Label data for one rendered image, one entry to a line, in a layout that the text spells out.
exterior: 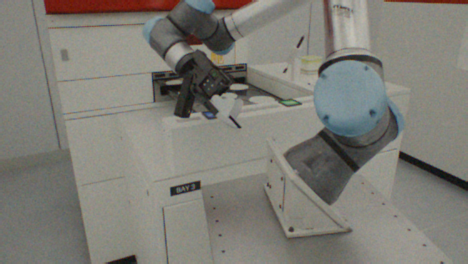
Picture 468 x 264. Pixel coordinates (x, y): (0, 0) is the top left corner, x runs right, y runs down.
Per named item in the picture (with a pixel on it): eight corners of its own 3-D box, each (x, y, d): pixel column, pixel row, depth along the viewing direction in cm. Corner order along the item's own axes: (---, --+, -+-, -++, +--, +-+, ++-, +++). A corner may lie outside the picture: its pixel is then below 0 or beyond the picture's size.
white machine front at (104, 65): (63, 118, 141) (45, 13, 126) (244, 93, 174) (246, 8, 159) (63, 120, 138) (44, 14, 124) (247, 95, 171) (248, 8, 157)
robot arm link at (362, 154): (364, 174, 78) (412, 132, 76) (354, 160, 67) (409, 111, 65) (328, 137, 85) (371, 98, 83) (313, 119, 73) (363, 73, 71)
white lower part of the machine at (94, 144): (82, 206, 228) (59, 82, 198) (200, 179, 261) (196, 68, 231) (94, 281, 169) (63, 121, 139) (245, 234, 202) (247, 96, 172)
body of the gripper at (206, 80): (224, 79, 81) (191, 46, 85) (200, 106, 84) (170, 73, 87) (236, 83, 88) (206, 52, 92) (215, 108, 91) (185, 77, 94)
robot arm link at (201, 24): (212, 5, 98) (185, 33, 100) (190, -21, 89) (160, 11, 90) (227, 18, 94) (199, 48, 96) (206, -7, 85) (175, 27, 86)
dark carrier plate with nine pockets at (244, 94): (170, 92, 150) (170, 90, 150) (243, 83, 164) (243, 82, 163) (200, 116, 121) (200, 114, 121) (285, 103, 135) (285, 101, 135)
